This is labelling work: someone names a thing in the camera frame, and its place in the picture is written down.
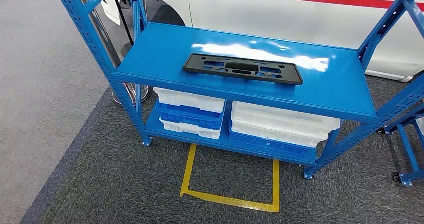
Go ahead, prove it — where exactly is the large white plastic bin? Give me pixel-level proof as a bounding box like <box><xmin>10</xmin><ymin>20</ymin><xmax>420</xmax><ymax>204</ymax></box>
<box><xmin>230</xmin><ymin>120</ymin><xmax>329</xmax><ymax>148</ymax></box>
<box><xmin>231</xmin><ymin>101</ymin><xmax>342</xmax><ymax>132</ymax></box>

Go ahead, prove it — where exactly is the white car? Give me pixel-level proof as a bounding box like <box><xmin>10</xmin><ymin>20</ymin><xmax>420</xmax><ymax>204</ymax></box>
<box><xmin>93</xmin><ymin>0</ymin><xmax>424</xmax><ymax>83</ymax></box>

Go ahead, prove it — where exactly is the blue metal shelf rack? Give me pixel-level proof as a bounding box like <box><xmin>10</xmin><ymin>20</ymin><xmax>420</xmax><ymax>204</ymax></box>
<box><xmin>52</xmin><ymin>0</ymin><xmax>424</xmax><ymax>181</ymax></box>

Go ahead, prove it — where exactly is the small blue plastic bin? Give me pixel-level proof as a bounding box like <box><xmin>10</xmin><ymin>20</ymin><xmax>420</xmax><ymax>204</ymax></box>
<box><xmin>154</xmin><ymin>100</ymin><xmax>225</xmax><ymax>131</ymax></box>

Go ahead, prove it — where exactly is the chrome stanchion post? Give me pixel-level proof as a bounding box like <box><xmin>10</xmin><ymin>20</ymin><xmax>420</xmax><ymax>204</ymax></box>
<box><xmin>76</xmin><ymin>0</ymin><xmax>151</xmax><ymax>106</ymax></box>
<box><xmin>109</xmin><ymin>0</ymin><xmax>135</xmax><ymax>58</ymax></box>

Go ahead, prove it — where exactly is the black plastic plate frame part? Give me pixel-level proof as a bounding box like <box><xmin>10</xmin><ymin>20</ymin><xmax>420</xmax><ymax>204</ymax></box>
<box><xmin>182</xmin><ymin>53</ymin><xmax>304</xmax><ymax>86</ymax></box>

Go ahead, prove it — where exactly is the large blue plastic bin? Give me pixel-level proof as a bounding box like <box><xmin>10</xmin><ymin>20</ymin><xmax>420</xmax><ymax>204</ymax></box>
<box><xmin>228</xmin><ymin>130</ymin><xmax>318</xmax><ymax>158</ymax></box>

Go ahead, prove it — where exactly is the blue metal rack on casters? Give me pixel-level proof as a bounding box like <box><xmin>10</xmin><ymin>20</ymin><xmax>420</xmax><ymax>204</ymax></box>
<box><xmin>377</xmin><ymin>102</ymin><xmax>424</xmax><ymax>188</ymax></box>

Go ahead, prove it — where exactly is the yellow floor tape square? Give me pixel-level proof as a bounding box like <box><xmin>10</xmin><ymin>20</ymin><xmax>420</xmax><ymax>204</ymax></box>
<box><xmin>179</xmin><ymin>144</ymin><xmax>281</xmax><ymax>213</ymax></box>

